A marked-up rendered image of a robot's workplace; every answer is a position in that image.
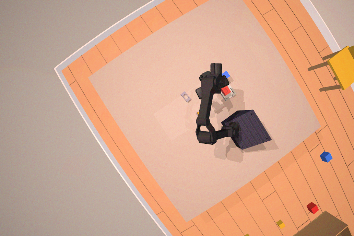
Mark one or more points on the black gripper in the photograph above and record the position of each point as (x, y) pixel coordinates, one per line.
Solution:
(225, 83)

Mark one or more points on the blue wide bar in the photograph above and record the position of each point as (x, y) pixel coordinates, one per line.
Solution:
(226, 74)

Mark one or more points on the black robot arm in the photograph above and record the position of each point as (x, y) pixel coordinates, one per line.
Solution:
(211, 84)

